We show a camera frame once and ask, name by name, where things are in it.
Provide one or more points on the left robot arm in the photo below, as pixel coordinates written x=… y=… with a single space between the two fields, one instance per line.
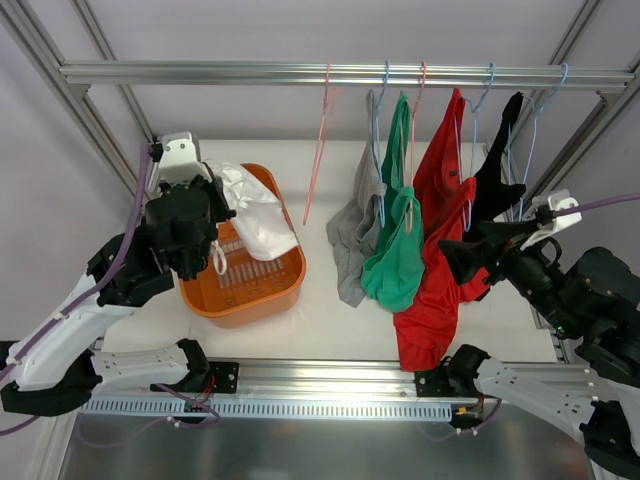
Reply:
x=56 y=370

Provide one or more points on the pink wire hanger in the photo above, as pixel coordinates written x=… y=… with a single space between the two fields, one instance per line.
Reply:
x=327 y=111

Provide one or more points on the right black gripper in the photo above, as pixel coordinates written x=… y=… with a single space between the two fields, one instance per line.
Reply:
x=498 y=255

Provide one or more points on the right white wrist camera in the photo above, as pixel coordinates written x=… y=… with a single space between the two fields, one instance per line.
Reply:
x=549 y=215

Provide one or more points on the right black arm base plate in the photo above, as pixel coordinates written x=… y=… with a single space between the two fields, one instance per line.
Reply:
x=430 y=384

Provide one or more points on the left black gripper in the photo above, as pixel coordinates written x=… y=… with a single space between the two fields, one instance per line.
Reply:
x=201 y=185

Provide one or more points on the aluminium front frame rail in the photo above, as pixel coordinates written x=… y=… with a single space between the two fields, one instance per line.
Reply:
x=323 y=380

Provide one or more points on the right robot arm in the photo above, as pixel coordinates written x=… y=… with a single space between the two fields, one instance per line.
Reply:
x=596 y=303

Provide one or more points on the red shirt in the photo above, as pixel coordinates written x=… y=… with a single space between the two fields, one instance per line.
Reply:
x=426 y=330

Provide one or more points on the aluminium hanging rail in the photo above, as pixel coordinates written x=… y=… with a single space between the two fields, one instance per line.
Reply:
x=120 y=72

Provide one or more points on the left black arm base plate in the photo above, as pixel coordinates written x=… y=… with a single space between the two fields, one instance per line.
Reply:
x=222 y=378

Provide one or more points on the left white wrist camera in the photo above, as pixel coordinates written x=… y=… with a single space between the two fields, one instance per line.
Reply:
x=180 y=161

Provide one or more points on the white tank top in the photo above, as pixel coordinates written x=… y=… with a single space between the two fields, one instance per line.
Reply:
x=260 y=221

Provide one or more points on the grey shirt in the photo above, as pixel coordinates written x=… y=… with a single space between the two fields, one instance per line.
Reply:
x=354 y=230

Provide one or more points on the orange plastic basket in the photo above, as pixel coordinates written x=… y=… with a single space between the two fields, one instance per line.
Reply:
x=236 y=289

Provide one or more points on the white slotted cable duct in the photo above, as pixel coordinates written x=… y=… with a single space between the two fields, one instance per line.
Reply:
x=228 y=407

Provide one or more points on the black shirt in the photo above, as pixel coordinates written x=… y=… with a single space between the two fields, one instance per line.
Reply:
x=493 y=197

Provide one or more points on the blue hanger under red shirt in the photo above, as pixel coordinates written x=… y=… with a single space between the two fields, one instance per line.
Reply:
x=475 y=109

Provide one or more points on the green shirt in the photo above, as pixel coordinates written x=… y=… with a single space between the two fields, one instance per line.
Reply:
x=393 y=274

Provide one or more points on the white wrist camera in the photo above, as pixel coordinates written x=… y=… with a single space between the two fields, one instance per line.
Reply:
x=549 y=215
x=180 y=161

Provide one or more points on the blue hanger under black shirt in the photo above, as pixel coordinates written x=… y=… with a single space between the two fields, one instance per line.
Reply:
x=537 y=107

